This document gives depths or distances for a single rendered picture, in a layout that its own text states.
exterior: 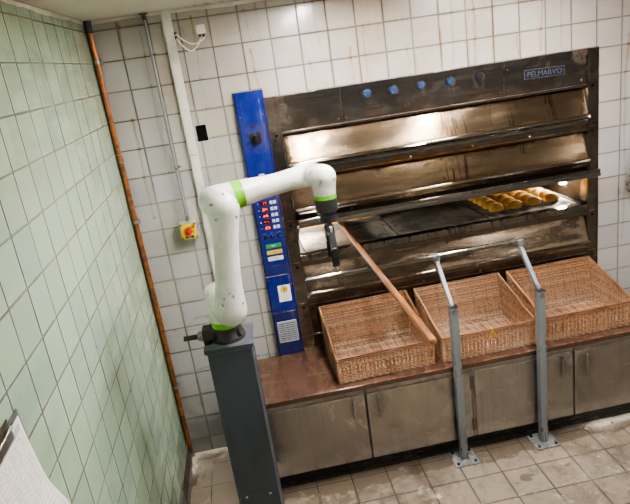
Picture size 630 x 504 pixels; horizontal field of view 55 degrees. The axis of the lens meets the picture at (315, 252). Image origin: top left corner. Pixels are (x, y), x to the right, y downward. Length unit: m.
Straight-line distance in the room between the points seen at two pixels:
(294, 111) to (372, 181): 0.60
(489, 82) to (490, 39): 0.23
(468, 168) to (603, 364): 1.36
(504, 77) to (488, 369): 1.65
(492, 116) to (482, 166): 0.29
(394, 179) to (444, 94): 0.55
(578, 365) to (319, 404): 1.49
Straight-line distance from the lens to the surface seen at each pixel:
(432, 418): 3.57
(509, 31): 3.73
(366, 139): 3.49
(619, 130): 4.12
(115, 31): 3.42
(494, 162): 3.76
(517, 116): 3.78
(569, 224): 4.10
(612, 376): 3.94
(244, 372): 2.62
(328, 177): 2.41
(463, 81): 3.65
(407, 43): 3.52
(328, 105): 3.44
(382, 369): 3.38
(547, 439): 3.87
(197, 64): 3.38
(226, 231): 2.28
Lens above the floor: 2.30
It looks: 18 degrees down
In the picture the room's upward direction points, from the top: 8 degrees counter-clockwise
